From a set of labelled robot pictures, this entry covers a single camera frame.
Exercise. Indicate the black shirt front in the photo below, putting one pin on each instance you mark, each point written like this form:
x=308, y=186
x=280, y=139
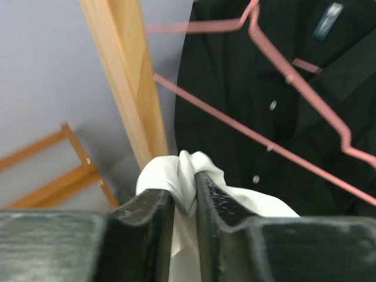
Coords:
x=264, y=117

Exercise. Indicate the pink hanger of black shirt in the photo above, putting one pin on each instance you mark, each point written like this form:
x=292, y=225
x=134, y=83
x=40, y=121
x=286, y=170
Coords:
x=306, y=66

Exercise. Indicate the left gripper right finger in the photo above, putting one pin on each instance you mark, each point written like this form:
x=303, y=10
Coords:
x=236, y=244

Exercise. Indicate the wooden clothes rack frame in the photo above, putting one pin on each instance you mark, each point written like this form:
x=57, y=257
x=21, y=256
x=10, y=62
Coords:
x=118, y=31

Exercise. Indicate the white shirt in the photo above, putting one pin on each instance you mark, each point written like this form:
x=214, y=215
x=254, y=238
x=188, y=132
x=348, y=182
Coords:
x=176, y=174

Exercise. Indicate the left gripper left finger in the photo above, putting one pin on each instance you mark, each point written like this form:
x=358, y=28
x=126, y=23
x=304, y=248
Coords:
x=132, y=243

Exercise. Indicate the wooden shoe rack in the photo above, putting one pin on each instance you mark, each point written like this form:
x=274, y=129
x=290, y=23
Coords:
x=54, y=172

